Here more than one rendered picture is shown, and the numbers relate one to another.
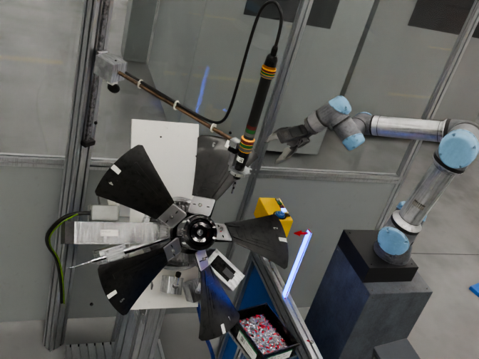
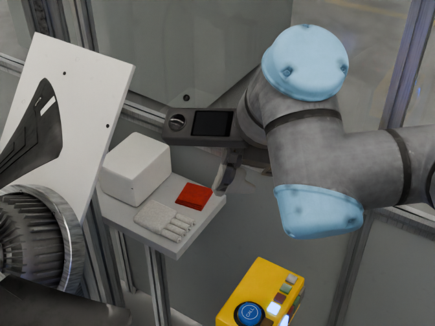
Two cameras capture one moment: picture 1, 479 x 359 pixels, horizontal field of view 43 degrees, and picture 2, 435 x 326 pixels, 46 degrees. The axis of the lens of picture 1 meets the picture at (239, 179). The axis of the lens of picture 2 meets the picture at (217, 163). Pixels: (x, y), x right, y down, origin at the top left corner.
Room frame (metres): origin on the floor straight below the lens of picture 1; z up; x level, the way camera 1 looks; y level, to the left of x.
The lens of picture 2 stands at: (1.77, -0.59, 1.85)
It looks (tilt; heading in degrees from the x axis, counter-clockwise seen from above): 41 degrees down; 58
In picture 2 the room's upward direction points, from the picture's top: straight up
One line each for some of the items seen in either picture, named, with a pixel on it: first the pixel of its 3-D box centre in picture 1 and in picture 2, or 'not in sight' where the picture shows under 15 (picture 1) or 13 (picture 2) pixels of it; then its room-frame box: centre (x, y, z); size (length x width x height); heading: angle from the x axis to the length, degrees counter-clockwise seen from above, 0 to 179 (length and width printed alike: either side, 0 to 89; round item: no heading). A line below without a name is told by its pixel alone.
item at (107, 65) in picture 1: (109, 66); not in sight; (1.99, 0.56, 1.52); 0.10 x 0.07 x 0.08; 62
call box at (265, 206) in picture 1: (272, 218); (260, 312); (2.12, -0.18, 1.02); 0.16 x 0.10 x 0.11; 27
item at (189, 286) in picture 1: (194, 290); not in sight; (1.68, 0.04, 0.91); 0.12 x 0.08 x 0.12; 27
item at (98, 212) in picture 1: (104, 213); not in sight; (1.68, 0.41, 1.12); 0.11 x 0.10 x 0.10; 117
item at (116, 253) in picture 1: (115, 254); not in sight; (1.55, 0.32, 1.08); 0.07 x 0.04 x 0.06; 127
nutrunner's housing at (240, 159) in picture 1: (254, 116); not in sight; (1.69, 0.01, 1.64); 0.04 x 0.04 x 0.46
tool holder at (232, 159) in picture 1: (239, 157); not in sight; (1.70, 0.02, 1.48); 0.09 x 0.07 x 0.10; 62
